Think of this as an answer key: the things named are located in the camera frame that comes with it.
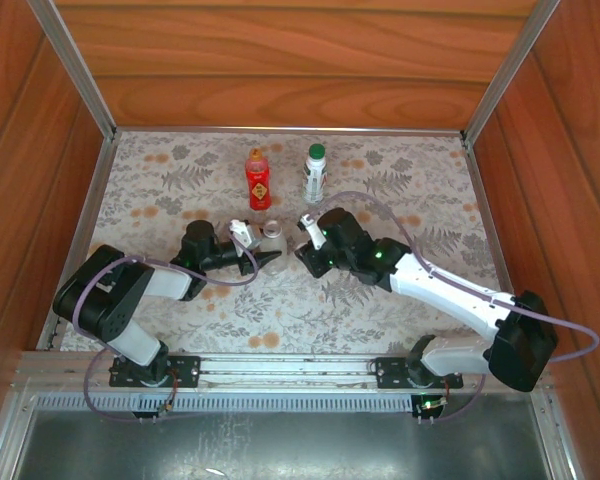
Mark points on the grey metal sheet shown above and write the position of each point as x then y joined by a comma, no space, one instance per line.
280,450

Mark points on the slanted aluminium frame beam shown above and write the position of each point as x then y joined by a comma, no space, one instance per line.
5,440
560,440

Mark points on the aluminium frame crossbar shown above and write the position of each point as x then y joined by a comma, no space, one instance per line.
280,130

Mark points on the aluminium frame post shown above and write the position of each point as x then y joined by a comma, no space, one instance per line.
510,70
75,65

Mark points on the floral tablecloth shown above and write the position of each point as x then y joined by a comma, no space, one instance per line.
300,320

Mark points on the small circuit board green light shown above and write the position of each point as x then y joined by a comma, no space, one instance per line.
430,404

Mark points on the aluminium side rail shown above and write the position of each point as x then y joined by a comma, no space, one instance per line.
92,200
480,200

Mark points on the clear bottle with green label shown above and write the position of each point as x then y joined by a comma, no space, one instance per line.
276,240

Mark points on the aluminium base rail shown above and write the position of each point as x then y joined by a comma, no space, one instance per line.
280,367

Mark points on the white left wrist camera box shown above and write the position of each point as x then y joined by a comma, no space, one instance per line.
244,234

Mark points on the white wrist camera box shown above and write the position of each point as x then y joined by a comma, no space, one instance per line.
244,234
314,232

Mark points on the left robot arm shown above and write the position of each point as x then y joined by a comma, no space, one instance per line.
105,295

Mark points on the white bottle with printed label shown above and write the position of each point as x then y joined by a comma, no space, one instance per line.
315,180

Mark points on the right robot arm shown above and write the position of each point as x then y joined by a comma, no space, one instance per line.
455,295

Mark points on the red drink bottle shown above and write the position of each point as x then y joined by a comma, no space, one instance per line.
259,192

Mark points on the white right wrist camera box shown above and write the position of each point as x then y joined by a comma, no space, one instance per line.
314,232

